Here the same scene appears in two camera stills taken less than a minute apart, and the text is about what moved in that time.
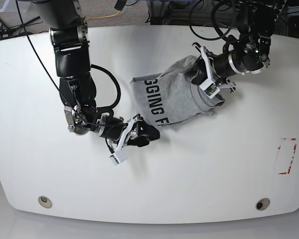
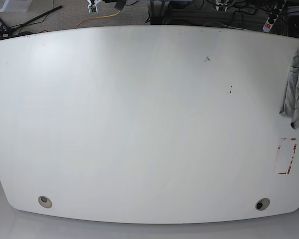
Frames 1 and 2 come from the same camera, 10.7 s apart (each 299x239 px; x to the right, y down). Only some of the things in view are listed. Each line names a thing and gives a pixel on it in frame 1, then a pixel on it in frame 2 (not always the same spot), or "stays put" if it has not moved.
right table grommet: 262,203 stays put
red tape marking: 295,146 stays put
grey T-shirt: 171,96 → 295,102
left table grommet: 45,201 stays put
